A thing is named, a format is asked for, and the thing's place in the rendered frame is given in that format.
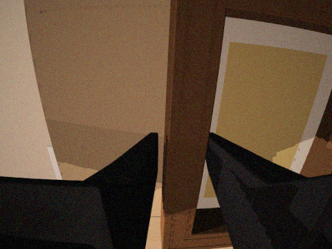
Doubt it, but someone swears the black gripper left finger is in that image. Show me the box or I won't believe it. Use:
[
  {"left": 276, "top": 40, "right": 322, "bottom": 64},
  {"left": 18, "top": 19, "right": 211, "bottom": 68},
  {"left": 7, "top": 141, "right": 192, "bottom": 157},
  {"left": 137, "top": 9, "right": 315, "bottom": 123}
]
[{"left": 0, "top": 133, "right": 158, "bottom": 249}]

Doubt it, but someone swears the brown picture frame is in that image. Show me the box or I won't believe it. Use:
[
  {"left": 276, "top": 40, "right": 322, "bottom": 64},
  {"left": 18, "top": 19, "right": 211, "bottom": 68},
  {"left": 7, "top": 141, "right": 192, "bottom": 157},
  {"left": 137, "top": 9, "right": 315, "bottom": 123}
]
[{"left": 160, "top": 0, "right": 332, "bottom": 249}]

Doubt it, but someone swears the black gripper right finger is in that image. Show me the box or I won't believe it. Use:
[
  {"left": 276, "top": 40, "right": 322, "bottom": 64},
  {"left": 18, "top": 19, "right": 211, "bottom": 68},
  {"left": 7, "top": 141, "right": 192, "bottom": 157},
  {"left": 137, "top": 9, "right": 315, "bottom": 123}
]
[{"left": 205, "top": 133, "right": 332, "bottom": 249}]

